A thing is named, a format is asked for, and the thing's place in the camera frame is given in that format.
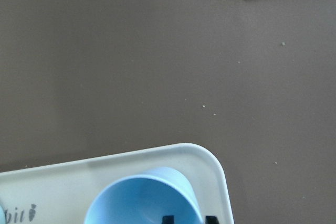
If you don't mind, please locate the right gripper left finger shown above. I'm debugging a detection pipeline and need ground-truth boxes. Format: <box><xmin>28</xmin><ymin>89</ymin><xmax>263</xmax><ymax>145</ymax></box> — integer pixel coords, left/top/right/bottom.
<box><xmin>162</xmin><ymin>215</ymin><xmax>174</xmax><ymax>224</ymax></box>

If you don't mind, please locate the cream rectangular tray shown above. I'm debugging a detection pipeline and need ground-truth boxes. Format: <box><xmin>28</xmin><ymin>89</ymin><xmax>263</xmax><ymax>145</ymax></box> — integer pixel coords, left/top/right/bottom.
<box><xmin>1</xmin><ymin>143</ymin><xmax>234</xmax><ymax>223</ymax></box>

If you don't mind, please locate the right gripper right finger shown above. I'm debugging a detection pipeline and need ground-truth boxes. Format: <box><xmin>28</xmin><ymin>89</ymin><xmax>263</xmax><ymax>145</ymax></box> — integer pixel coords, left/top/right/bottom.
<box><xmin>205</xmin><ymin>216</ymin><xmax>219</xmax><ymax>224</ymax></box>

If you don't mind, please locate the light blue cup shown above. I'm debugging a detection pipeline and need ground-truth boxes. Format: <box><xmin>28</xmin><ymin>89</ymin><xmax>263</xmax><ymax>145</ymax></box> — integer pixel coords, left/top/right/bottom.
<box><xmin>84</xmin><ymin>167</ymin><xmax>203</xmax><ymax>223</ymax></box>

